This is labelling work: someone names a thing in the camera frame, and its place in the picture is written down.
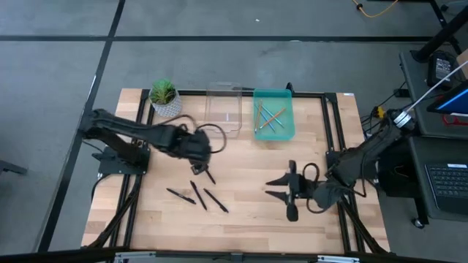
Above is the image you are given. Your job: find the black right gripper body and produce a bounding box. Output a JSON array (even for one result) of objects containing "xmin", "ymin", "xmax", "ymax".
[{"xmin": 286, "ymin": 159, "xmax": 321, "ymax": 223}]

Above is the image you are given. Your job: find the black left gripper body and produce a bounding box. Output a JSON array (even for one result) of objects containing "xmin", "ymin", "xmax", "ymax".
[{"xmin": 171, "ymin": 126, "xmax": 214, "ymax": 165}]

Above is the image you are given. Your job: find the blue pencil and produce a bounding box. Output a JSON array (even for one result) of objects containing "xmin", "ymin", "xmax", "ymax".
[{"xmin": 257, "ymin": 108, "xmax": 276, "ymax": 133}]

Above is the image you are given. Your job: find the orange pencil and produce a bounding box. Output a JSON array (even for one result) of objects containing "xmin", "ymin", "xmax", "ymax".
[
  {"xmin": 254, "ymin": 99, "xmax": 263, "ymax": 134},
  {"xmin": 258, "ymin": 107, "xmax": 287, "ymax": 130}
]

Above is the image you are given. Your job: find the light teal pencil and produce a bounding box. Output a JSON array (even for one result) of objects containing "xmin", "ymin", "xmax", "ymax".
[{"xmin": 261, "ymin": 104, "xmax": 285, "ymax": 129}]

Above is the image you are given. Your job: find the teal plastic bin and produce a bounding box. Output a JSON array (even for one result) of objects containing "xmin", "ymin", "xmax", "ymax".
[{"xmin": 252, "ymin": 88, "xmax": 296, "ymax": 142}]

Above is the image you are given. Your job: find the green plant in white pot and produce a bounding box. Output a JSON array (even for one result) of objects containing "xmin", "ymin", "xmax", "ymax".
[{"xmin": 149, "ymin": 78, "xmax": 183, "ymax": 119}]

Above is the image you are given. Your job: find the clear plastic bin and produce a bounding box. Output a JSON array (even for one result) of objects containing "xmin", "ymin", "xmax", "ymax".
[{"xmin": 203, "ymin": 81, "xmax": 244, "ymax": 139}]

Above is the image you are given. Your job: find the black rolling cart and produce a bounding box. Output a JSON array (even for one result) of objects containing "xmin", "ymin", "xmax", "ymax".
[{"xmin": 376, "ymin": 142, "xmax": 429, "ymax": 230}]

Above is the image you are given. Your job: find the black laptop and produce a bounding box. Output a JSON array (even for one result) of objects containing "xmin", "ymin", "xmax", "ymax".
[{"xmin": 423, "ymin": 163, "xmax": 468, "ymax": 216}]

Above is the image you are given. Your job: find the grey side table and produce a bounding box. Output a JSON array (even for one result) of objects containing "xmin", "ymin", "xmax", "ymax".
[{"xmin": 398, "ymin": 49, "xmax": 468, "ymax": 140}]

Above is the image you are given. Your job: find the red item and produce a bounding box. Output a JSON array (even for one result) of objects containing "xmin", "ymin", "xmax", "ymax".
[{"xmin": 441, "ymin": 114, "xmax": 468, "ymax": 128}]

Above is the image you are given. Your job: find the black crossbar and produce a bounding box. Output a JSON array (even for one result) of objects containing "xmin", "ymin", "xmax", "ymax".
[{"xmin": 0, "ymin": 247, "xmax": 468, "ymax": 263}]

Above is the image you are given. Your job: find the black tablet with blue screen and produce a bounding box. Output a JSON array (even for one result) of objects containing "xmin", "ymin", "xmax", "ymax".
[{"xmin": 426, "ymin": 80, "xmax": 468, "ymax": 115}]

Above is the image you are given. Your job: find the grey furniture leg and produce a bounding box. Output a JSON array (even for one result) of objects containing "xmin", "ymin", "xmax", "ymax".
[{"xmin": 0, "ymin": 159, "xmax": 29, "ymax": 176}]

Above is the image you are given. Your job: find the black stand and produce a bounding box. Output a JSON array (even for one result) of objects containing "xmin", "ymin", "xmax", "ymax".
[{"xmin": 411, "ymin": 0, "xmax": 468, "ymax": 64}]

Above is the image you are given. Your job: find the silver bracket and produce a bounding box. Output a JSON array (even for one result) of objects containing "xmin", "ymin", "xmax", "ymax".
[
  {"xmin": 317, "ymin": 254, "xmax": 361, "ymax": 263},
  {"xmin": 113, "ymin": 251, "xmax": 157, "ymax": 263}
]

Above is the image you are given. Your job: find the black aluminium table frame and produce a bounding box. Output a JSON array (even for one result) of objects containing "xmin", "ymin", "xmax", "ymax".
[{"xmin": 82, "ymin": 87, "xmax": 390, "ymax": 256}]

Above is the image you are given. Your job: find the yellow extension cord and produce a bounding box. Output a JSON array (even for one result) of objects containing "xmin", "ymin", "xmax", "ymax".
[{"xmin": 371, "ymin": 105, "xmax": 389, "ymax": 120}]

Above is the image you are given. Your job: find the white cable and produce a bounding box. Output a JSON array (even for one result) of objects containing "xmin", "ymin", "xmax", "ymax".
[{"xmin": 404, "ymin": 60, "xmax": 468, "ymax": 115}]

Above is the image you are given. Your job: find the yellow cable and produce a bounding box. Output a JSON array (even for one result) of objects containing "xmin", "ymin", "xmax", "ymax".
[{"xmin": 352, "ymin": 0, "xmax": 399, "ymax": 18}]

